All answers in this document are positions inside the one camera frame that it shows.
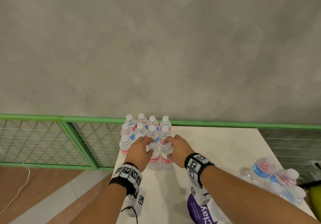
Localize person's left hand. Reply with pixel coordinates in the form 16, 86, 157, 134
124, 137, 155, 173

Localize person's right hand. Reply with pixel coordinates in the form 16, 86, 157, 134
164, 134, 196, 168

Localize water bottle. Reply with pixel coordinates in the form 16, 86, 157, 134
160, 143, 174, 171
148, 142, 161, 171

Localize neat rows of water bottles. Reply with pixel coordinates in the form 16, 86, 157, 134
119, 113, 172, 156

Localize group of water bottles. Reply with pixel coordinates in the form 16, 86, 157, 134
239, 156, 307, 207

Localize person's left forearm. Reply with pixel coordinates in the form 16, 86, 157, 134
69, 183, 127, 224

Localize person's right forearm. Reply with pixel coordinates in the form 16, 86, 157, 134
200, 165, 319, 224

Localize black marker-tag wristband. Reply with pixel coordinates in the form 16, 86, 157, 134
108, 162, 143, 196
184, 153, 215, 189

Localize white table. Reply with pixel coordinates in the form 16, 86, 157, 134
115, 126, 316, 224

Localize purple round sticker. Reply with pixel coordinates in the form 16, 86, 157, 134
187, 193, 232, 224

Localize green metal mesh fence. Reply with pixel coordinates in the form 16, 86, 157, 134
0, 114, 321, 182

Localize wooden-backed green seat chair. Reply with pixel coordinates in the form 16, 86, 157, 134
298, 162, 321, 222

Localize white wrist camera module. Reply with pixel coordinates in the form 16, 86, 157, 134
125, 188, 146, 218
189, 186, 211, 207

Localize thin black cable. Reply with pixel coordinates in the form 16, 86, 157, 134
120, 206, 139, 224

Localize thin white cable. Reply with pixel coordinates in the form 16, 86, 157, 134
0, 167, 30, 216

